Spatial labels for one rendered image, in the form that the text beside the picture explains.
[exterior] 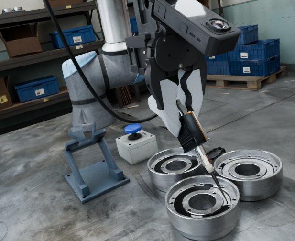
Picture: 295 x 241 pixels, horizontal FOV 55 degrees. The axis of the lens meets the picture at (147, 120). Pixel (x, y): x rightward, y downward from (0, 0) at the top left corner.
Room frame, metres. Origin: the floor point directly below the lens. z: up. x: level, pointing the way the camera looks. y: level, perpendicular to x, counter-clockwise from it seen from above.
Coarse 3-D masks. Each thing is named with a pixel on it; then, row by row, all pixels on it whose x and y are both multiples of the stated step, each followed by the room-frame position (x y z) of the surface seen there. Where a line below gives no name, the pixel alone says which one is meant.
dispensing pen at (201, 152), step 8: (176, 104) 0.40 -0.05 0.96; (184, 120) 0.37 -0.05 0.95; (192, 120) 0.37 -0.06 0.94; (184, 128) 0.37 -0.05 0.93; (192, 128) 0.36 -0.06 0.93; (184, 136) 0.38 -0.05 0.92; (192, 136) 0.36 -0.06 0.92; (200, 136) 0.36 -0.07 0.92; (184, 144) 0.38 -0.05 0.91; (192, 144) 0.36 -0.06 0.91; (200, 144) 0.36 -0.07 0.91; (184, 152) 0.38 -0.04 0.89; (200, 152) 0.36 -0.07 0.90; (200, 160) 0.36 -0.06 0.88; (208, 160) 0.36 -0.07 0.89; (208, 168) 0.35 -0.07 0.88; (216, 184) 0.34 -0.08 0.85
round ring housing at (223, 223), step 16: (192, 176) 0.39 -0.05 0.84; (208, 176) 0.39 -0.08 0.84; (176, 192) 0.38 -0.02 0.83; (192, 192) 0.37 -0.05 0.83; (208, 192) 0.36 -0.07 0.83; (192, 208) 0.33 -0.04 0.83; (208, 208) 0.36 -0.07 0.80; (240, 208) 0.32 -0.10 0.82; (176, 224) 0.31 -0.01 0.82; (192, 224) 0.30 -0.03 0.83; (208, 224) 0.29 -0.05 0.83; (224, 224) 0.29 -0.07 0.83; (208, 240) 0.30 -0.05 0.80
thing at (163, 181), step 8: (160, 152) 0.51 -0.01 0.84; (168, 152) 0.51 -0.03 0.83; (176, 152) 0.51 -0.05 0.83; (192, 152) 0.49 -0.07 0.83; (152, 160) 0.49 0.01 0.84; (160, 160) 0.50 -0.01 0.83; (168, 160) 0.49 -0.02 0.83; (176, 160) 0.48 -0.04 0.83; (184, 160) 0.48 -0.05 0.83; (168, 168) 0.48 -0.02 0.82; (176, 168) 0.48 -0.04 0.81; (184, 168) 0.45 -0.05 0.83; (192, 168) 0.42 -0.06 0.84; (200, 168) 0.43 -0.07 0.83; (152, 176) 0.44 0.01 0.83; (160, 176) 0.42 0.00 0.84; (168, 176) 0.42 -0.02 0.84; (176, 176) 0.41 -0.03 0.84; (184, 176) 0.41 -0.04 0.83; (160, 184) 0.43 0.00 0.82; (168, 184) 0.42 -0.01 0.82
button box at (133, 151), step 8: (128, 136) 0.61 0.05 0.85; (136, 136) 0.60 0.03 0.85; (144, 136) 0.60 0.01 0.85; (152, 136) 0.59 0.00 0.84; (120, 144) 0.59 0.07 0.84; (128, 144) 0.57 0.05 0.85; (136, 144) 0.57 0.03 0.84; (144, 144) 0.57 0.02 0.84; (152, 144) 0.58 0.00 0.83; (120, 152) 0.61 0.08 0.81; (128, 152) 0.56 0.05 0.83; (136, 152) 0.56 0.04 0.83; (144, 152) 0.57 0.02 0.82; (152, 152) 0.58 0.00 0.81; (128, 160) 0.57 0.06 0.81; (136, 160) 0.56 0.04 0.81
